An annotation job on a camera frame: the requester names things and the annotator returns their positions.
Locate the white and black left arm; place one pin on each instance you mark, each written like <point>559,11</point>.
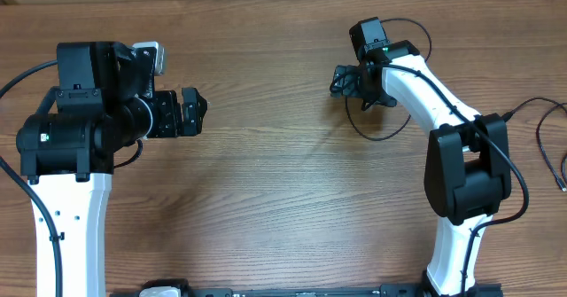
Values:
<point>105,100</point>

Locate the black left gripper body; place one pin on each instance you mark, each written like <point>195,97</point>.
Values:
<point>165,117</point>

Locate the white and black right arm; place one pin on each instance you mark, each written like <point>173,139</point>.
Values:
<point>466,176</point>

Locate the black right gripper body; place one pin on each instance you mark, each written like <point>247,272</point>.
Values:
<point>385,98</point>

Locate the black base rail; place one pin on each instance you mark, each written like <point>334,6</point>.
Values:
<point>180,287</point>

